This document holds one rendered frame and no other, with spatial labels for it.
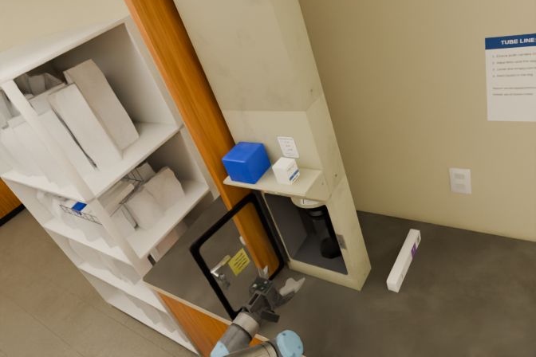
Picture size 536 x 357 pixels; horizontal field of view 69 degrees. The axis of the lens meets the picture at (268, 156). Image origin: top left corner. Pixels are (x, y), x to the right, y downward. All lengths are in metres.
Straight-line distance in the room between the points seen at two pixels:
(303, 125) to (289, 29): 0.26
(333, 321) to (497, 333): 0.50
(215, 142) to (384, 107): 0.62
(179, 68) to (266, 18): 0.36
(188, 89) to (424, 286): 1.05
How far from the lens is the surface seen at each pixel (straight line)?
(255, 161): 1.20
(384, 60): 1.41
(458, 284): 1.56
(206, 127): 1.30
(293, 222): 1.60
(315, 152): 1.14
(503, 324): 1.49
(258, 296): 1.24
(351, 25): 1.40
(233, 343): 1.21
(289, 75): 1.03
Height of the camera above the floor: 2.18
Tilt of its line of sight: 30 degrees down
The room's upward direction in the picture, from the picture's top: 21 degrees counter-clockwise
